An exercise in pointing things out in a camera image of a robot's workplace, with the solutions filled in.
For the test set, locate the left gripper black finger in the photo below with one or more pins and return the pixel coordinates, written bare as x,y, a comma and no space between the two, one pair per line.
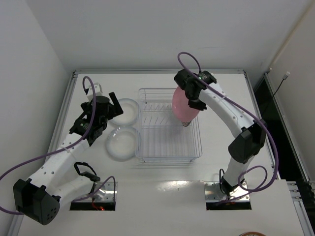
114,100
115,110

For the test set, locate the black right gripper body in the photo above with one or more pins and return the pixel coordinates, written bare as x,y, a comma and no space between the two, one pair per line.
197,104

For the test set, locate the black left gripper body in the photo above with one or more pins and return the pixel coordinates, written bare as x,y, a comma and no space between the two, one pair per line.
112,108

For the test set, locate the blue rimmed glass plate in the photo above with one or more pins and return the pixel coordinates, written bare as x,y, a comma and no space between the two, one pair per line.
121,143
130,113

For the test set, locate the pink plastic plate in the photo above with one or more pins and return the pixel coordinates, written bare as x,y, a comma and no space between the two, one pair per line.
180,106

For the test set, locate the green rimmed white plate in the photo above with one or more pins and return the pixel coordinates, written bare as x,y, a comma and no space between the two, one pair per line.
186,124

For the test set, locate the white wire dish rack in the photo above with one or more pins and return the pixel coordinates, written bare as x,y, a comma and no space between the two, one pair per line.
161,137

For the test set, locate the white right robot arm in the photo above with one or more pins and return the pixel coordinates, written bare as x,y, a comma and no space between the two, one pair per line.
201,91

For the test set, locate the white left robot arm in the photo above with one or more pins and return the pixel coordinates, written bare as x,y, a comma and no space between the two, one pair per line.
59,181

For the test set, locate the orange rimmed round object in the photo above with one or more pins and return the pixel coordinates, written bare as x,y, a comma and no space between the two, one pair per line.
252,233

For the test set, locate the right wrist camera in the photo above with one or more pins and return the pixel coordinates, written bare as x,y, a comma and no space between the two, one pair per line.
183,78

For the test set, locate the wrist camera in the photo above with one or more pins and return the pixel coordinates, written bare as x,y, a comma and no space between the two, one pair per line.
183,78
89,91

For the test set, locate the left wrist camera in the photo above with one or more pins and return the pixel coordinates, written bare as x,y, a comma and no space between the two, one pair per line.
89,91

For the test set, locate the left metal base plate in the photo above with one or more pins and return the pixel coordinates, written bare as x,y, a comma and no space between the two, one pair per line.
106,194

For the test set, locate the metal base plate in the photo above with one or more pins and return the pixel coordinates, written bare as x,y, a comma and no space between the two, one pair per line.
213,193
106,194

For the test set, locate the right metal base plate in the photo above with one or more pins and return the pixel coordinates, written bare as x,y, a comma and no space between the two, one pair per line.
213,193

